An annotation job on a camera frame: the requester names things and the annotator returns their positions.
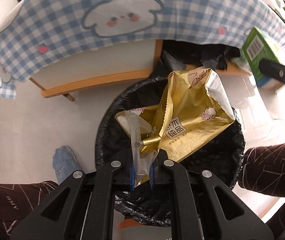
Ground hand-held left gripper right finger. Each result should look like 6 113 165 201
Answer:
150 150 274 240

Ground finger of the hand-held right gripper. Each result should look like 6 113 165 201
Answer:
259 59 285 103

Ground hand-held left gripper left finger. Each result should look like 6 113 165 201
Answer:
10 150 135 240

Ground white and green medicine box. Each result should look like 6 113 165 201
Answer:
241 27 285 88

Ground bin with black liner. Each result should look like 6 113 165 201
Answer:
95 76 245 227

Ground gold foil wrapper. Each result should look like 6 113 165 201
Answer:
115 66 235 188

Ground clear greenish plastic bag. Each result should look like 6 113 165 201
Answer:
230 56 250 71

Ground blue slipper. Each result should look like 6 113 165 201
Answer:
52 145 83 184

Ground pile of black bags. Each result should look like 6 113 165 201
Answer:
161 40 243 72

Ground dark brown patterned pants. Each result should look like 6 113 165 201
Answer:
0 137 285 240

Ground blue checked cartoon tablecloth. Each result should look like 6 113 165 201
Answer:
0 0 285 99

